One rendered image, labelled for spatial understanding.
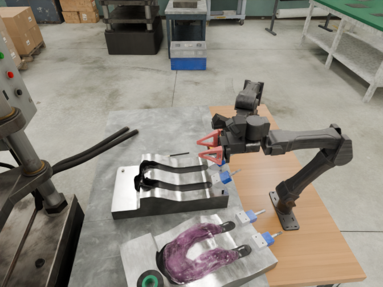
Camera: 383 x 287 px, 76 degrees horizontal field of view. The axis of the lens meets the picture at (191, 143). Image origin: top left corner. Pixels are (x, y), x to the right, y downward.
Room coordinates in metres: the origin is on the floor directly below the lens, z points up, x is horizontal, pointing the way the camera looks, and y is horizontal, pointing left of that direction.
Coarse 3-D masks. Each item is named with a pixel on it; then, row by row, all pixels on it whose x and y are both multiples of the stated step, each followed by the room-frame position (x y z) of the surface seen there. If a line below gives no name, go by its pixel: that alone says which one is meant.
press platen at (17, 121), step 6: (12, 108) 0.70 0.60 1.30; (18, 108) 0.71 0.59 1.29; (12, 114) 0.66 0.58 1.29; (18, 114) 0.67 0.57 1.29; (0, 120) 0.63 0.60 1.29; (6, 120) 0.64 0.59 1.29; (12, 120) 0.64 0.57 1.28; (18, 120) 0.66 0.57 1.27; (24, 120) 0.68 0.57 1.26; (0, 126) 0.61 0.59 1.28; (6, 126) 0.62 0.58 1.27; (12, 126) 0.64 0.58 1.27; (18, 126) 0.65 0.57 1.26; (0, 132) 0.60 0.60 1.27; (6, 132) 0.62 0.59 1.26; (12, 132) 0.63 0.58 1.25; (0, 138) 0.60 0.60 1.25
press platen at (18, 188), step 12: (48, 168) 0.68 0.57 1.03; (0, 180) 0.61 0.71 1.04; (12, 180) 0.61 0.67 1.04; (24, 180) 0.61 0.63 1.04; (36, 180) 0.62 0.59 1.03; (0, 192) 0.55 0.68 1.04; (12, 192) 0.55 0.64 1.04; (24, 192) 0.57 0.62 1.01; (0, 204) 0.50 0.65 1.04; (12, 204) 0.52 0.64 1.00; (0, 216) 0.46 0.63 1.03; (0, 228) 0.43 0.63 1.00
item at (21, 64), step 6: (0, 18) 3.93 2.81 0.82; (0, 24) 3.88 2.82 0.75; (0, 30) 3.81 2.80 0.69; (6, 30) 3.96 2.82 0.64; (6, 36) 3.88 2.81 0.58; (6, 42) 3.82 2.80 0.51; (12, 42) 3.96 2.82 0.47; (12, 48) 3.88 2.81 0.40; (12, 54) 3.82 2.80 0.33; (18, 54) 3.99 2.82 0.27; (18, 60) 3.91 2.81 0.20; (24, 60) 4.05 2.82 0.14; (18, 66) 3.84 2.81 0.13; (24, 66) 4.00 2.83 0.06
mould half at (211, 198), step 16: (160, 160) 0.84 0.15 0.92; (176, 160) 0.87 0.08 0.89; (192, 160) 0.87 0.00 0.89; (128, 176) 0.79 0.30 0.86; (160, 176) 0.73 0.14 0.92; (176, 176) 0.77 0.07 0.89; (192, 176) 0.77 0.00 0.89; (208, 176) 0.76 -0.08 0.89; (128, 192) 0.69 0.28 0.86; (144, 192) 0.63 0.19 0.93; (160, 192) 0.64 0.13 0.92; (176, 192) 0.67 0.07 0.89; (192, 192) 0.67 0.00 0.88; (208, 192) 0.67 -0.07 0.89; (224, 192) 0.67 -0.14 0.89; (112, 208) 0.61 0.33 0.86; (128, 208) 0.61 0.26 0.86; (144, 208) 0.61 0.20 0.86; (160, 208) 0.62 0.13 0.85; (176, 208) 0.63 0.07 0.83; (192, 208) 0.63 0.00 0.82; (208, 208) 0.64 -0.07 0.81
